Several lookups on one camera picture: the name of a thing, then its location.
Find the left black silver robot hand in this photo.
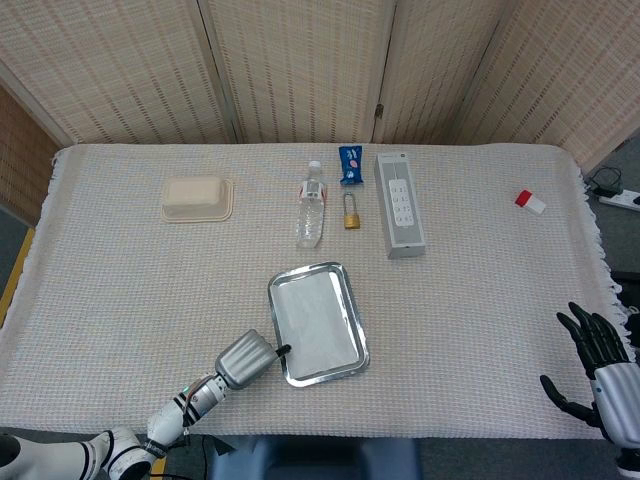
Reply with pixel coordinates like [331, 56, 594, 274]
[214, 328, 293, 391]

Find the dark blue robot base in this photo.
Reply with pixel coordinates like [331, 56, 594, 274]
[202, 434, 422, 480]

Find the brass padlock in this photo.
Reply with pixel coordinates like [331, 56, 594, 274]
[342, 192, 362, 232]

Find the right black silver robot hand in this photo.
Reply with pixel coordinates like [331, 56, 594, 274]
[539, 301, 640, 447]

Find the shiny steel tray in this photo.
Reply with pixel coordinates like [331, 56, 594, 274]
[267, 261, 372, 387]

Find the small red white box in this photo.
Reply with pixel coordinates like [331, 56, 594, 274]
[514, 189, 548, 217]

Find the white paper sheet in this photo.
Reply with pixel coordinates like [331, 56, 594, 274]
[273, 271, 363, 380]

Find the beige plastic food container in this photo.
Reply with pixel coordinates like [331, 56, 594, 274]
[160, 174, 235, 223]

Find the grey power strip box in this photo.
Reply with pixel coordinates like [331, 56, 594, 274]
[374, 152, 428, 260]

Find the white floor power strip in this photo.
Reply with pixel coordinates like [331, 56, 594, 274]
[597, 188, 640, 212]

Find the clear plastic water bottle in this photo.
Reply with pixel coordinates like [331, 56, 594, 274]
[296, 160, 329, 250]

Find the woven folding screen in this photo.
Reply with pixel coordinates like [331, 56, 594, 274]
[0, 0, 640, 211]

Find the blue snack packet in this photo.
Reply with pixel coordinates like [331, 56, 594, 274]
[338, 145, 365, 187]

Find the white woven tablecloth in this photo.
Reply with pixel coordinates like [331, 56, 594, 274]
[0, 143, 640, 442]

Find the black cable with plug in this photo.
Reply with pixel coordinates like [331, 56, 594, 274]
[584, 165, 625, 198]

